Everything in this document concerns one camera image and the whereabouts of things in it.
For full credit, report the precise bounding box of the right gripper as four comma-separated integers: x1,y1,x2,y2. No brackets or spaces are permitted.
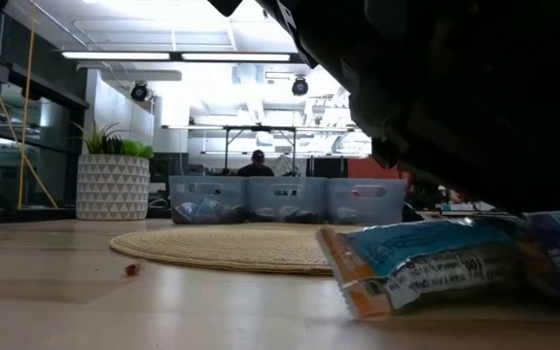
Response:
347,91,560,221

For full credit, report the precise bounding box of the blue and orange granola bar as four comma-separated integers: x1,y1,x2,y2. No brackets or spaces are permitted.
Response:
316,217,527,321

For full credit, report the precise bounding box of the orange partition panel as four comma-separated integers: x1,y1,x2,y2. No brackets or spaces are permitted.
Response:
346,156,402,180

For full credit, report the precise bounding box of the black ceiling spotlight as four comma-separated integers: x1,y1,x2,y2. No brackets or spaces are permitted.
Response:
130,81,150,102
291,76,310,97

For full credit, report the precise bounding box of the person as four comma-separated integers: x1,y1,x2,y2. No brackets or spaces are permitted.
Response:
236,149,276,178

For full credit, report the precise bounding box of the ceiling strip light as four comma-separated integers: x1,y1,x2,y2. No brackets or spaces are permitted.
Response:
180,52,292,63
60,51,172,61

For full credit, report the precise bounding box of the round woven yellow placemat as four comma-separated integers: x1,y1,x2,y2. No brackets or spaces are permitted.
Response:
108,223,359,276

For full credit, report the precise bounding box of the white triangle-patterned plant pot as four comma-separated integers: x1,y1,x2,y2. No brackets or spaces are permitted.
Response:
75,154,151,222

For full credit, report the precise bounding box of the green succulent plant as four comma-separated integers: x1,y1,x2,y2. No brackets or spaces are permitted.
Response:
70,121,156,160

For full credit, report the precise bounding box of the black background workstation frame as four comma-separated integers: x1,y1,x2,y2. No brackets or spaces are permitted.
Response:
162,123,359,177

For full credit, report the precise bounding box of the yellow rope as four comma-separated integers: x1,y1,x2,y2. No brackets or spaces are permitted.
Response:
17,17,36,210
0,44,60,210

